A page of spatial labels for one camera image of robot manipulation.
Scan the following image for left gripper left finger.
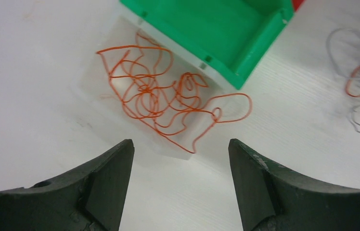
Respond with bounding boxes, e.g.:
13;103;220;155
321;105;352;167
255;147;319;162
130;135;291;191
0;139;135;231

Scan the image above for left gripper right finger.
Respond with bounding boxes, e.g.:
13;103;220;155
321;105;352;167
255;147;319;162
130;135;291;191
228;139;360;231

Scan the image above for orange cable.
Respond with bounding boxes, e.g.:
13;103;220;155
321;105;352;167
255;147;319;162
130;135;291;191
96;32;253;154

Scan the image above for clear plastic bin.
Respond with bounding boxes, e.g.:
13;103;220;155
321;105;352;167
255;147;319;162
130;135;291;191
71;15;228;159

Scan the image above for green plastic bin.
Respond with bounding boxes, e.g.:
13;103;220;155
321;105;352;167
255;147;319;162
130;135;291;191
122;0;296;90

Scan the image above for red plastic bin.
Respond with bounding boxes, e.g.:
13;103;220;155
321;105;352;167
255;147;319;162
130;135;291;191
291;0;305;12

